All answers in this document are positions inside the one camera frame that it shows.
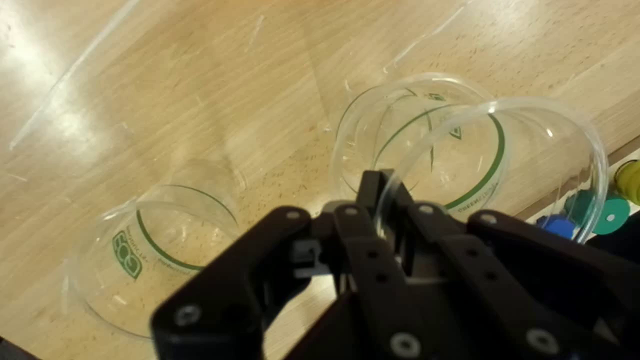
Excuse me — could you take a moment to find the clear plastic cup green band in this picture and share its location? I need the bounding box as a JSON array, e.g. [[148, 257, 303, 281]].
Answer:
[[331, 70, 513, 213], [374, 96, 611, 246], [65, 182, 244, 339]]

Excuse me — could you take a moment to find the blue toy cylinder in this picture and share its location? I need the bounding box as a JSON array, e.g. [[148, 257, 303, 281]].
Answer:
[[536, 213, 578, 242]]

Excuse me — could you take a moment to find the green toy cylinder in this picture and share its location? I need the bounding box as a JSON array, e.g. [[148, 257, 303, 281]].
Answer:
[[566, 188, 633, 236]]

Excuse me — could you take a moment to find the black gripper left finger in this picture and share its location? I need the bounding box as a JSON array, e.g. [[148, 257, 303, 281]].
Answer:
[[151, 168, 389, 360]]

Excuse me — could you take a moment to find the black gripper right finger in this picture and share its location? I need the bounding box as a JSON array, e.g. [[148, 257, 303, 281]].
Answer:
[[382, 170, 640, 360]]

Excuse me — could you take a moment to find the yellow toy cylinder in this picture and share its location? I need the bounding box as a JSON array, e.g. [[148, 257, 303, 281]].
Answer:
[[613, 157, 640, 206]]

